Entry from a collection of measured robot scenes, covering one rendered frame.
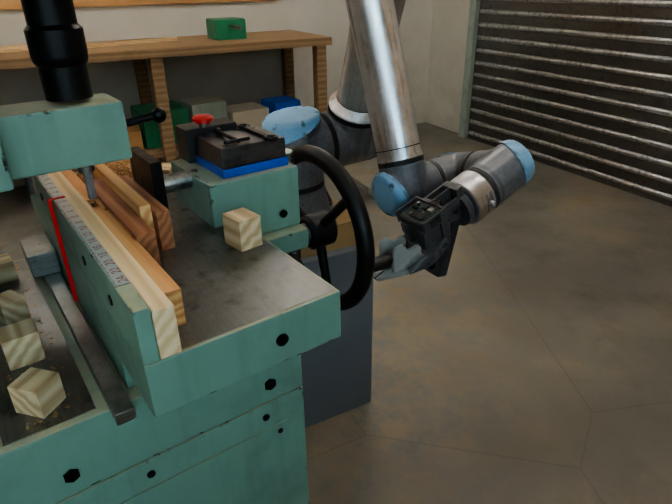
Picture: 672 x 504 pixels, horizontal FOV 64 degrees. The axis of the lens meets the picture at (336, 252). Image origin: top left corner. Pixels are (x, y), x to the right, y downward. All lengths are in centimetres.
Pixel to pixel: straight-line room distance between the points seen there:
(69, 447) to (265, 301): 25
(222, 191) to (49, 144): 20
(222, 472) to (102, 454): 17
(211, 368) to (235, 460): 24
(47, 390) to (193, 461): 20
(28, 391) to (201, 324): 19
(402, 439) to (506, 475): 29
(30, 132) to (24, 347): 24
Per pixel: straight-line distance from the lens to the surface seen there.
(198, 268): 64
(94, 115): 70
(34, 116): 69
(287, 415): 76
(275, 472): 81
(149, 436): 67
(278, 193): 77
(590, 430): 183
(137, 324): 48
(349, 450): 163
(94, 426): 64
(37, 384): 64
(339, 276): 144
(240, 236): 66
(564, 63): 395
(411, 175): 104
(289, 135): 133
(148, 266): 57
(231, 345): 53
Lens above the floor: 120
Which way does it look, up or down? 27 degrees down
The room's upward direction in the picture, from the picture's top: 1 degrees counter-clockwise
